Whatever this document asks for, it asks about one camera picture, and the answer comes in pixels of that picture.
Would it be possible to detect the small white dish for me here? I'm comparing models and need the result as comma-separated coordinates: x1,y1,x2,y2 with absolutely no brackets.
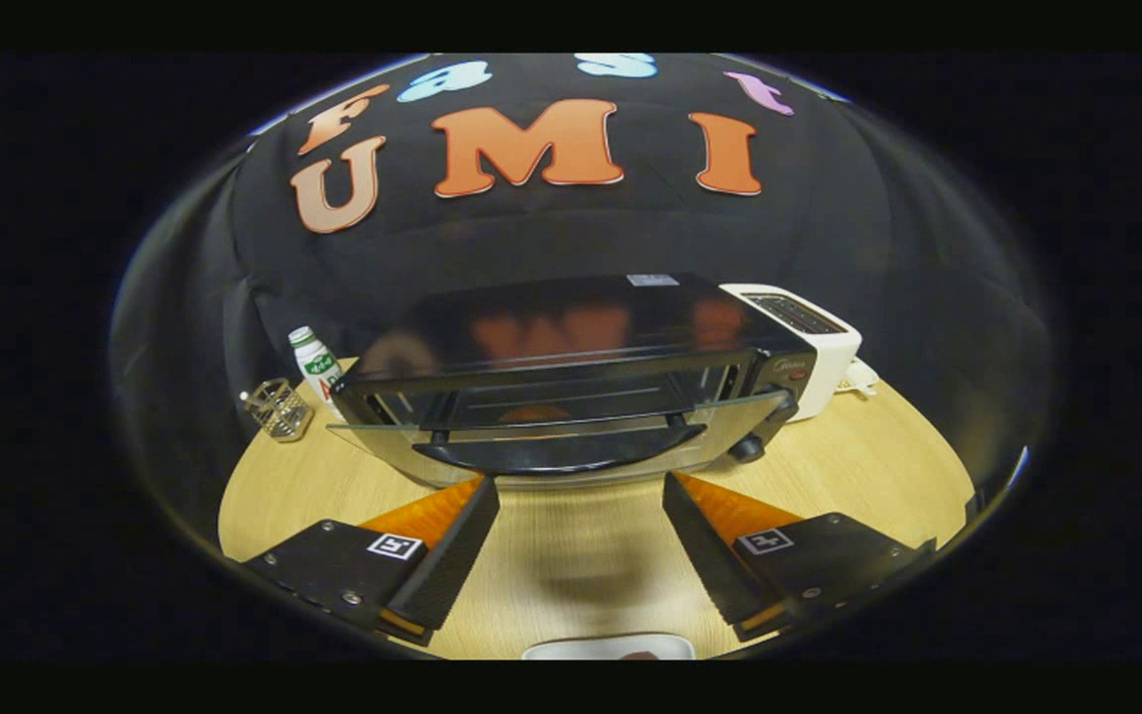
834,359,881,398

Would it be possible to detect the black toaster oven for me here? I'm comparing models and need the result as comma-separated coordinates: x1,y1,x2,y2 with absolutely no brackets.
326,273,820,492

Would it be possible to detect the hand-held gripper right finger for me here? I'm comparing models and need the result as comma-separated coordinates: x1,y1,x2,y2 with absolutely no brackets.
662,471,939,644

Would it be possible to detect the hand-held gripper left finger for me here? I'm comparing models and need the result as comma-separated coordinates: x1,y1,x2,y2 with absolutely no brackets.
242,476,501,648

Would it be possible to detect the black backdrop cloth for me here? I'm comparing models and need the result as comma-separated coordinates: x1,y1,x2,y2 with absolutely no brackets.
110,53,1053,536

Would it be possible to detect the white plate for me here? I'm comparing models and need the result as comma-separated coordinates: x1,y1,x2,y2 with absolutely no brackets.
521,633,697,661

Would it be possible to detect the white bottle with green label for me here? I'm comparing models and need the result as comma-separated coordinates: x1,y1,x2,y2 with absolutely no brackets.
287,326,346,417

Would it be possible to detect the white pop-up toaster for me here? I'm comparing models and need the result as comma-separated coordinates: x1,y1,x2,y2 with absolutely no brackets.
720,283,864,422

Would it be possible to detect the wire mesh holder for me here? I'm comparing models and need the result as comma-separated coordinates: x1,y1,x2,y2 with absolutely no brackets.
239,378,314,442

